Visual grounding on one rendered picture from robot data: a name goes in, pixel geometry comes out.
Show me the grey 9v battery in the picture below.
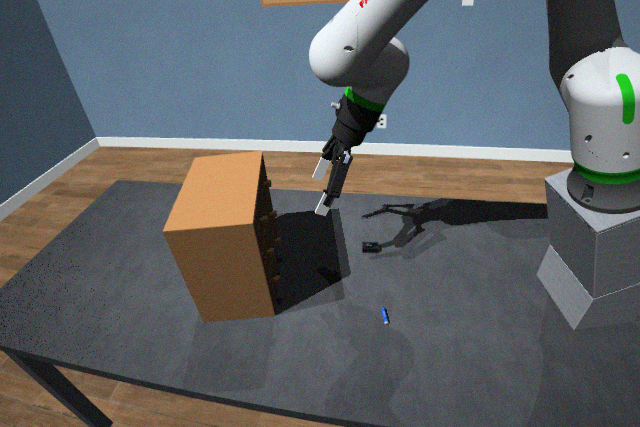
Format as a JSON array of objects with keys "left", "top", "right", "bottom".
[{"left": 362, "top": 242, "right": 379, "bottom": 253}]

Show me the brown wooden drawer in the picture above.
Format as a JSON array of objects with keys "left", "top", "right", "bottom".
[
  {"left": 271, "top": 217, "right": 282, "bottom": 267},
  {"left": 266, "top": 189, "right": 277, "bottom": 241},
  {"left": 254, "top": 189, "right": 269, "bottom": 256},
  {"left": 269, "top": 256, "right": 281, "bottom": 311},
  {"left": 259, "top": 157, "right": 271, "bottom": 212},
  {"left": 262, "top": 224, "right": 275, "bottom": 286}
]

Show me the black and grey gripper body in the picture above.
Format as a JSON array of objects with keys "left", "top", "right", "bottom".
[{"left": 332, "top": 119, "right": 367, "bottom": 161}]

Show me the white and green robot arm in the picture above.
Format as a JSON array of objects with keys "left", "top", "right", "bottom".
[{"left": 309, "top": 0, "right": 640, "bottom": 214}]

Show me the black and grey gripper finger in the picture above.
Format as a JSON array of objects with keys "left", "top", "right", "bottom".
[
  {"left": 315, "top": 145, "right": 353, "bottom": 216},
  {"left": 312, "top": 135, "right": 337, "bottom": 181}
]

